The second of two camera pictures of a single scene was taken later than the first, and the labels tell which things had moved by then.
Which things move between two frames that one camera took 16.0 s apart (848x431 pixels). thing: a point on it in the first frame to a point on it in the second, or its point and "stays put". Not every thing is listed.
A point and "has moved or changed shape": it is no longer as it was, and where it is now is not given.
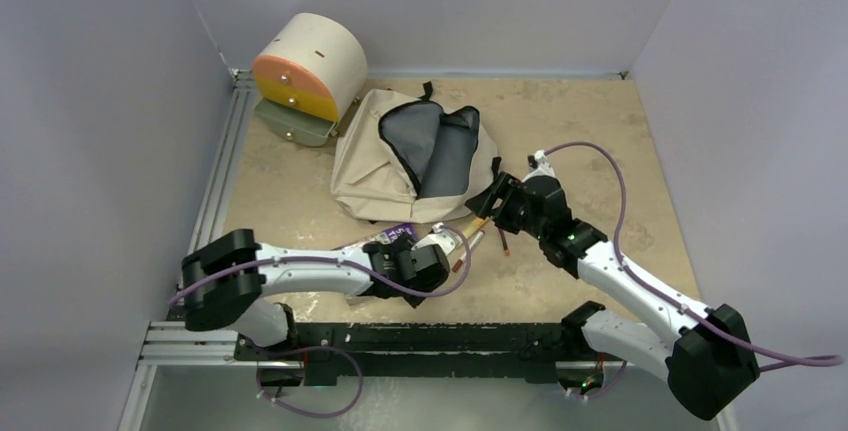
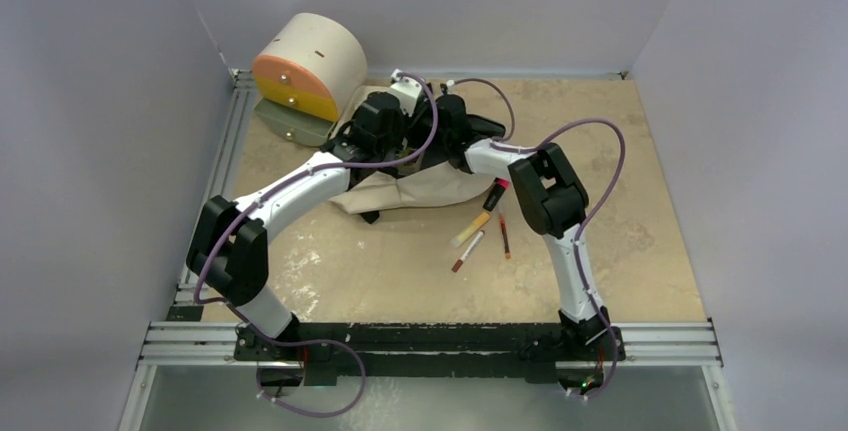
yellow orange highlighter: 475,225 stays put
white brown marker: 458,263 stays put
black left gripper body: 403,243 to 395,140
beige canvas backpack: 402,158 has moved or changed shape
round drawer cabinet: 310,75 stays put
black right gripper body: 511,214 to 442,137
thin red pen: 504,243 stays put
